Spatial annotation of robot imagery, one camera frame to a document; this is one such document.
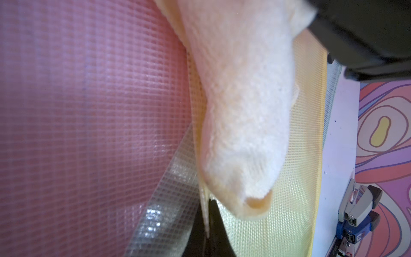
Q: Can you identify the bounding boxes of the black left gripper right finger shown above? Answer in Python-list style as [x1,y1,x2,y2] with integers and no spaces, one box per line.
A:
[208,200,236,257]

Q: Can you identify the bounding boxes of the yellow microfiber cloth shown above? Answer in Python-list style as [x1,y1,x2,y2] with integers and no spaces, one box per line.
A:
[156,1,317,219]

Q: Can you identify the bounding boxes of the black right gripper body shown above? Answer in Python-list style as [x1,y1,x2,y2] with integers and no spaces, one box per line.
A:
[309,1,411,80]

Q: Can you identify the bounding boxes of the yellow mesh document bag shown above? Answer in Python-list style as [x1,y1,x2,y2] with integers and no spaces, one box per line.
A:
[186,28,329,257]

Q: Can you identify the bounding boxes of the blue grey stapler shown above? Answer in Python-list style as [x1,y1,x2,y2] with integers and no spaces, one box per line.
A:
[326,178,383,257]

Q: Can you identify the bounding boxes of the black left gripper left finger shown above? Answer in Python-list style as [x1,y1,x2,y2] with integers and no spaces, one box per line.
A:
[182,205,209,257]

